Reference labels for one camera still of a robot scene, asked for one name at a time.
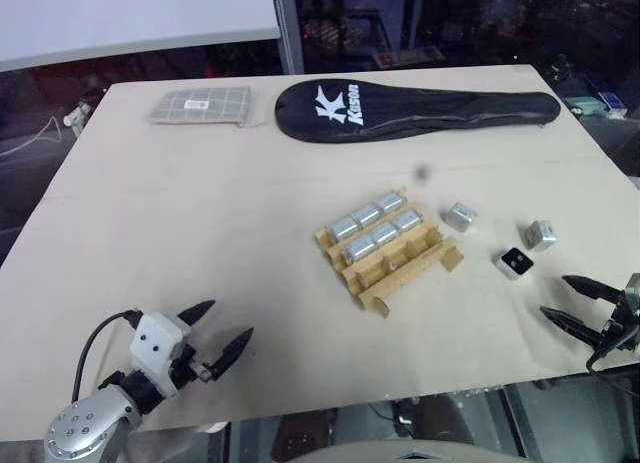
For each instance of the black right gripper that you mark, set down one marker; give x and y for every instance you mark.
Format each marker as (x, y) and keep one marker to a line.
(620, 323)

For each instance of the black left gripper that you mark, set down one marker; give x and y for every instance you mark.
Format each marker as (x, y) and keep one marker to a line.
(187, 365)

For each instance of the cardboard tray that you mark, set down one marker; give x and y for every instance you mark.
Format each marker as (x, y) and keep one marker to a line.
(380, 288)

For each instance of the blue and white packet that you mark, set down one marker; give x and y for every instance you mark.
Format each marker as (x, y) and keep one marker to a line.
(614, 102)

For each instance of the packaged grey plaid cloth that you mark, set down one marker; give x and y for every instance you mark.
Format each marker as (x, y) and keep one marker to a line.
(200, 108)

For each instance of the small white clamp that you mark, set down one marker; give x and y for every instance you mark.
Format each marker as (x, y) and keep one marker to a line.
(76, 114)

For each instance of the black Kason racket bag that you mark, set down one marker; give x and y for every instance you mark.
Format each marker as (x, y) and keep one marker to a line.
(400, 113)

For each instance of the white background table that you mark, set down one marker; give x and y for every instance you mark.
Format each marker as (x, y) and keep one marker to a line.
(125, 18)

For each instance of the grey metal post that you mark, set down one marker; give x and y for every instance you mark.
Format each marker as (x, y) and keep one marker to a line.
(290, 28)

